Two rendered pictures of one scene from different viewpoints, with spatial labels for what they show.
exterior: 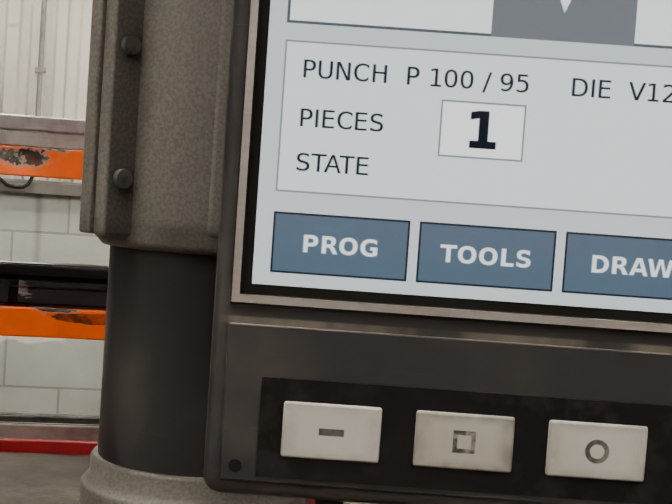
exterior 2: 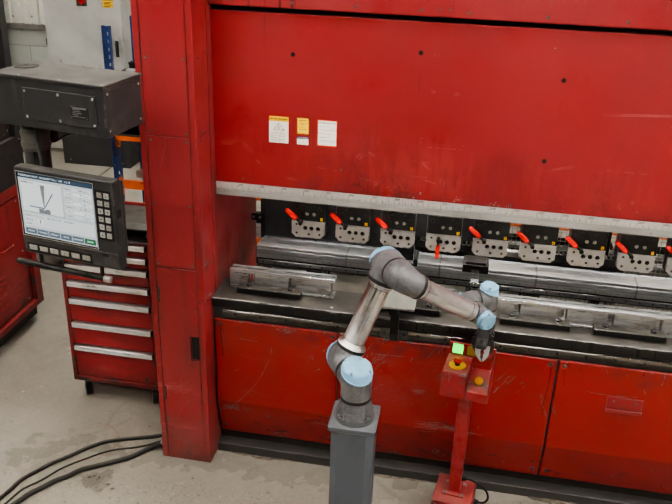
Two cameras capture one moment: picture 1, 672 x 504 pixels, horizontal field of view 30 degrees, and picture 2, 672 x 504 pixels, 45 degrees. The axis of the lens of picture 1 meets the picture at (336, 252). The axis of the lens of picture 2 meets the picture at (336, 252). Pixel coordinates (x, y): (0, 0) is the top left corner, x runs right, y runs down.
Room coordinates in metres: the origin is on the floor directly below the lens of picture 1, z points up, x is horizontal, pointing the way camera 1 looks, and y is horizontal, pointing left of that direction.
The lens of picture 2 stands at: (-1.87, -2.10, 2.60)
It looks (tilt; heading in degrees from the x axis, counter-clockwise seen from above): 24 degrees down; 19
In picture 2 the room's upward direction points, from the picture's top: 2 degrees clockwise
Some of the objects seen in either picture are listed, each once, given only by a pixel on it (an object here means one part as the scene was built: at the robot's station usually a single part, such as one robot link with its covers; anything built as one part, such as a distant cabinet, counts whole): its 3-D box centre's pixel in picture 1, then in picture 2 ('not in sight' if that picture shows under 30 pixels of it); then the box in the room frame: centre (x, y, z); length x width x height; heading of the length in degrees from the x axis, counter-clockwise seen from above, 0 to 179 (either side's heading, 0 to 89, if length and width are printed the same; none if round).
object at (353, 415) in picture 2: not in sight; (355, 405); (0.55, -1.35, 0.82); 0.15 x 0.15 x 0.10
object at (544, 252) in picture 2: not in sight; (538, 240); (1.40, -1.86, 1.26); 0.15 x 0.09 x 0.17; 99
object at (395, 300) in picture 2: not in sight; (396, 294); (1.17, -1.32, 1.00); 0.26 x 0.18 x 0.01; 9
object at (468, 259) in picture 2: not in sight; (475, 270); (1.52, -1.59, 1.01); 0.26 x 0.12 x 0.05; 9
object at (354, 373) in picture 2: not in sight; (355, 378); (0.55, -1.34, 0.94); 0.13 x 0.12 x 0.14; 39
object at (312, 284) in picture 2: not in sight; (282, 280); (1.23, -0.75, 0.92); 0.50 x 0.06 x 0.10; 99
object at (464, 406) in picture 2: not in sight; (460, 441); (1.06, -1.68, 0.39); 0.05 x 0.05 x 0.54; 2
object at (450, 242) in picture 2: not in sight; (444, 230); (1.34, -1.47, 1.26); 0.15 x 0.09 x 0.17; 99
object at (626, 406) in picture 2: not in sight; (624, 406); (1.32, -2.33, 0.59); 0.15 x 0.02 x 0.07; 99
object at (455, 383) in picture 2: not in sight; (468, 372); (1.06, -1.68, 0.75); 0.20 x 0.16 x 0.18; 92
